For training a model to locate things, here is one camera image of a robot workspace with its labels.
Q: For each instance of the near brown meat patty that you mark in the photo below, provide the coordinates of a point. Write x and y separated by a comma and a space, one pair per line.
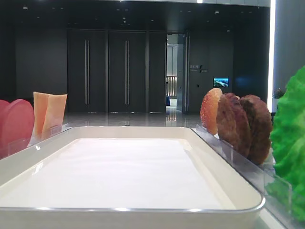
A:
259, 119

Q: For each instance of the middle brown meat patty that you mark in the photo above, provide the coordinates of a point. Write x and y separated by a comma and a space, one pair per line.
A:
232, 123

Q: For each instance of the potted plant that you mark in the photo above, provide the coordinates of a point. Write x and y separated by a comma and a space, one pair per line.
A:
278, 93

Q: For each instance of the brown meat patty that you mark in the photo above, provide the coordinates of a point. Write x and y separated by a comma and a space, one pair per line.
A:
232, 123
259, 119

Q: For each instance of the small wall display screen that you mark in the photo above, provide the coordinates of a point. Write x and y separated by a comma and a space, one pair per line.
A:
220, 82

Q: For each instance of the rear pink tomato slice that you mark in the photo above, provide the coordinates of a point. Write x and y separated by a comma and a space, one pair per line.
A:
3, 108

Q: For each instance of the upright toasted bread slice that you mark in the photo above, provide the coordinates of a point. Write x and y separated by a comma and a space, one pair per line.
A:
209, 109

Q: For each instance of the white rectangular tray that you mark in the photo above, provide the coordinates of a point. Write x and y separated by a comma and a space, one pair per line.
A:
124, 178

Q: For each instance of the orange cheese slice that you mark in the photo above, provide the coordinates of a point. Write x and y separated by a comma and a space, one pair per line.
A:
54, 114
44, 117

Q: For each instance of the rear orange cheese slice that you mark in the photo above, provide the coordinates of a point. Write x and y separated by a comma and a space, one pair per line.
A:
44, 117

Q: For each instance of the front orange cheese slice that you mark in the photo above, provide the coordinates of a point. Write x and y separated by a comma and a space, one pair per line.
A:
54, 114

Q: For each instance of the clear acrylic holder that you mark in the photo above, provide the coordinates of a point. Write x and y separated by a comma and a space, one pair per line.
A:
21, 144
240, 159

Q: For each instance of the dark double doors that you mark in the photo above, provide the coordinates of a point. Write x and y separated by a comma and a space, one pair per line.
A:
116, 71

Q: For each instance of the left clear acrylic holder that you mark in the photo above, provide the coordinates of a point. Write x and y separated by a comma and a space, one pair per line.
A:
21, 144

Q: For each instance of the green lettuce leaf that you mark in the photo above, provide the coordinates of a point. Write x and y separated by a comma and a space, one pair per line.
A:
288, 144

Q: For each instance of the right clear acrylic holder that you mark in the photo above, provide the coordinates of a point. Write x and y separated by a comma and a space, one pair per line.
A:
240, 159

